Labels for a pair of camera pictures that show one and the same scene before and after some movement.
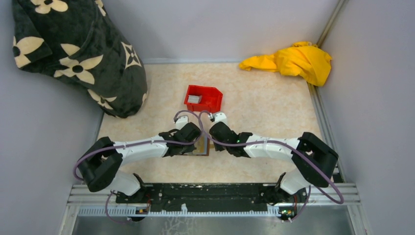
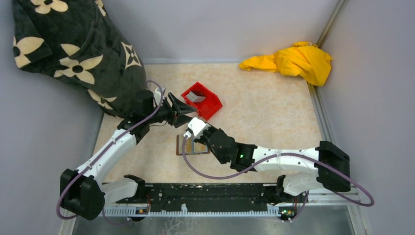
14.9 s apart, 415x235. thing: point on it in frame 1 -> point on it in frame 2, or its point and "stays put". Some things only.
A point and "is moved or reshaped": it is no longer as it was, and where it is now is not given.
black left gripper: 190,148 -> 178,120
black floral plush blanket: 74,40 stays put
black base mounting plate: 211,197 stays put
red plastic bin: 211,100 is moved or reshaped
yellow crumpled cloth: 303,58 stays put
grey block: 195,99 is moved or reshaped
